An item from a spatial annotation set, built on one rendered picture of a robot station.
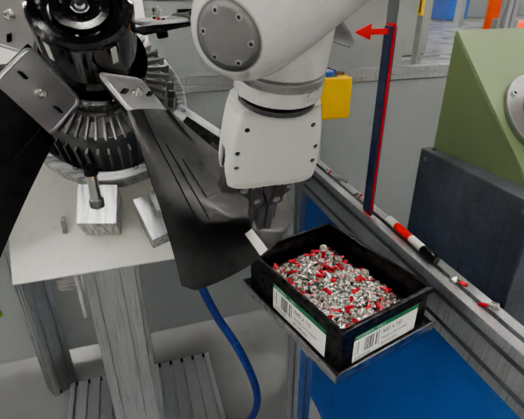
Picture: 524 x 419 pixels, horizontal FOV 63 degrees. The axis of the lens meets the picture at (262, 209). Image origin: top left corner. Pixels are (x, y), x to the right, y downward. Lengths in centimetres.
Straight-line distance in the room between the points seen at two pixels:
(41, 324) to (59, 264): 81
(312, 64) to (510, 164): 58
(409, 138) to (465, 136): 80
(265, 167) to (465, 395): 47
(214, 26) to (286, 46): 5
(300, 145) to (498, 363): 38
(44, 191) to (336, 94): 60
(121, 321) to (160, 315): 82
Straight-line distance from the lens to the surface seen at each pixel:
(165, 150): 52
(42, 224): 77
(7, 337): 179
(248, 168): 43
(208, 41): 30
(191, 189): 50
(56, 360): 165
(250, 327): 183
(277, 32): 28
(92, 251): 75
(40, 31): 56
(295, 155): 44
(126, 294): 90
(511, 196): 84
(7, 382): 187
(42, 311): 152
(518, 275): 88
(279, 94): 38
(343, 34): 65
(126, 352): 98
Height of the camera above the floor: 124
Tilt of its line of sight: 27 degrees down
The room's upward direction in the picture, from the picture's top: straight up
